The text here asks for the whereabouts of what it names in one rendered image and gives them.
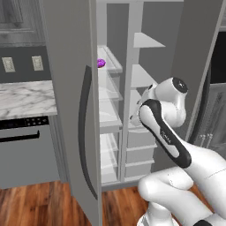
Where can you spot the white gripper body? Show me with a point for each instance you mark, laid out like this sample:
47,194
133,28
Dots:
135,119

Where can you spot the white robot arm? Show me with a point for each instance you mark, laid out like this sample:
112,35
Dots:
176,100

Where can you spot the grey fridge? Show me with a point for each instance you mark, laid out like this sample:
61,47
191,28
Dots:
138,53

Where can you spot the grey left fridge door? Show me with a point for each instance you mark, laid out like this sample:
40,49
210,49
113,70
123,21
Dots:
67,88

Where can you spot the grey fridge door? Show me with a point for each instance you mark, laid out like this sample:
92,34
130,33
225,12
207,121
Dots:
67,88
191,44

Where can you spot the grey right fridge door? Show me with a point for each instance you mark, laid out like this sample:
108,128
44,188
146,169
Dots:
191,44

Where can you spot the purple donut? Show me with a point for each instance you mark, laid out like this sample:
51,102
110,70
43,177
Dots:
101,62

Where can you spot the grey cupboard run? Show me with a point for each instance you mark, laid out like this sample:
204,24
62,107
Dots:
216,117

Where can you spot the grey dishwasher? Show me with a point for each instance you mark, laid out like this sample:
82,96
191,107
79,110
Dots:
26,161

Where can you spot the black wall oven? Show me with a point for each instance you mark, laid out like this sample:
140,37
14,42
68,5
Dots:
219,58

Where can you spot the white wall outlet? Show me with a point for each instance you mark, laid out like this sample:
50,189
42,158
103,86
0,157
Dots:
8,64
37,63

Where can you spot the grey wall cupboard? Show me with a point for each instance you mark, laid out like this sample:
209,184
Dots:
20,20

